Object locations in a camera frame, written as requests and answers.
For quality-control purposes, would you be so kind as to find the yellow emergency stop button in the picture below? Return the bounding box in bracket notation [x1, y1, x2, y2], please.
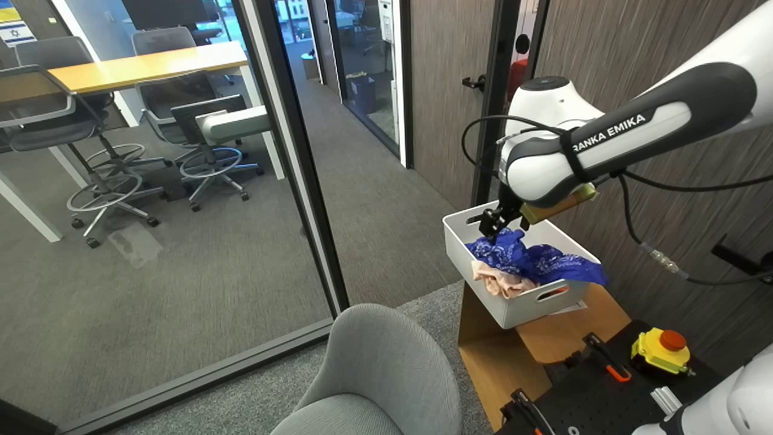
[628, 326, 697, 380]

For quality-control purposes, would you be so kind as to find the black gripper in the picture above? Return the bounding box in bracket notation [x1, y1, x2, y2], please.
[465, 183, 529, 242]

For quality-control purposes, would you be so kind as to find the wooden top office table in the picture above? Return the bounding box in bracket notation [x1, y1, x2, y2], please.
[46, 40, 288, 180]

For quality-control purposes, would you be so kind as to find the grey upholstered chair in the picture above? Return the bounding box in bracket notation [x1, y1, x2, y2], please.
[270, 301, 463, 435]

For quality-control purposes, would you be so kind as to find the black glass partition frame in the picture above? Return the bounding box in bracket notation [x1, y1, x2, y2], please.
[232, 0, 352, 316]

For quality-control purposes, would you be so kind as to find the white plastic bin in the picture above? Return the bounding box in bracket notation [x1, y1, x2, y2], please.
[440, 201, 604, 331]

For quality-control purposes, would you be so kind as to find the peach shirt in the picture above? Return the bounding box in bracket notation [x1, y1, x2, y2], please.
[468, 259, 538, 301]

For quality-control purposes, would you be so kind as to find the black perforated table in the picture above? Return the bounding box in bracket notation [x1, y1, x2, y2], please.
[497, 318, 726, 435]

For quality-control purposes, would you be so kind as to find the orange handled black tool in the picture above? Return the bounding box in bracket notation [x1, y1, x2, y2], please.
[582, 331, 635, 386]

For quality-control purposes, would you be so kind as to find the grey office stool chair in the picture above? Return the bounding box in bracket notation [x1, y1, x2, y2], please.
[0, 34, 164, 249]
[129, 23, 266, 215]

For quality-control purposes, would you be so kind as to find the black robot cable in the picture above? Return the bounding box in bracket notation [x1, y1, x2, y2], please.
[459, 114, 773, 290]

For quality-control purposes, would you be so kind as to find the black table clamp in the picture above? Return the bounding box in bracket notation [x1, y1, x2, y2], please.
[497, 386, 559, 435]

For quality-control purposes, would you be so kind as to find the black door handle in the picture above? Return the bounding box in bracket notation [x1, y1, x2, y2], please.
[459, 73, 489, 94]

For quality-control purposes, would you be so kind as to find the silver aluminium extrusion piece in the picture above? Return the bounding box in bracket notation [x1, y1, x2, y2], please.
[646, 384, 686, 419]

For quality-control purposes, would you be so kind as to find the blue patterned bandana cloth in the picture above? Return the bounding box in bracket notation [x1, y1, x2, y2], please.
[463, 226, 610, 290]

